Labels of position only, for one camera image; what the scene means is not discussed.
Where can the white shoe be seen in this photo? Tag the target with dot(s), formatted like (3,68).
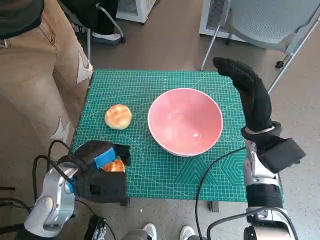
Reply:
(186,232)
(150,231)

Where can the standing person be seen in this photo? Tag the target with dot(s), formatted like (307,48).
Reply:
(30,75)

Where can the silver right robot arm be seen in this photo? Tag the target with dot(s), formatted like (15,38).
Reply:
(263,195)

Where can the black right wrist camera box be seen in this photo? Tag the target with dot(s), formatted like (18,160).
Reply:
(282,155)

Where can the grey mesh chair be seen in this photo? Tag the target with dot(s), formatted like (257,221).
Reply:
(270,22)

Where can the orange striped bread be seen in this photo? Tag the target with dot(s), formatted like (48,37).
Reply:
(115,166)

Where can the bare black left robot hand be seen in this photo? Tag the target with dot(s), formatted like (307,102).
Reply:
(92,152)

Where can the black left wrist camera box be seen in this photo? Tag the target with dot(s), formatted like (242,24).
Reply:
(102,187)

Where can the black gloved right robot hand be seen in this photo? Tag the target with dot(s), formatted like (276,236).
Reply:
(257,105)

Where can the white mesh cabinet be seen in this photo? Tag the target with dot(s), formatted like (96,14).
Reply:
(204,25)
(142,10)

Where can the short black stand bar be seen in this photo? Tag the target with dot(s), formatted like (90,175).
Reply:
(7,187)

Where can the long black stand bar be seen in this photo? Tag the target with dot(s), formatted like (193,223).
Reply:
(10,228)

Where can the black table bracket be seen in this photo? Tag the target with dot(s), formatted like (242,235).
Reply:
(213,207)
(126,202)

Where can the green cutting mat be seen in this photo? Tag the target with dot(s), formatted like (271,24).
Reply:
(155,180)

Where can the round pale bread bun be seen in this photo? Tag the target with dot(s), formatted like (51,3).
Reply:
(118,117)

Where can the pink bowl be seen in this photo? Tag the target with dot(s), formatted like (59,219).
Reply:
(185,120)

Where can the black metal box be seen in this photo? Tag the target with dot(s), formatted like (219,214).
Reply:
(96,228)

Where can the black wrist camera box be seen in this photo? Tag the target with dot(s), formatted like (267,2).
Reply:
(102,187)
(282,155)

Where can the grey chair with casters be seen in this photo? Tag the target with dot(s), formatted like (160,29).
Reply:
(88,42)

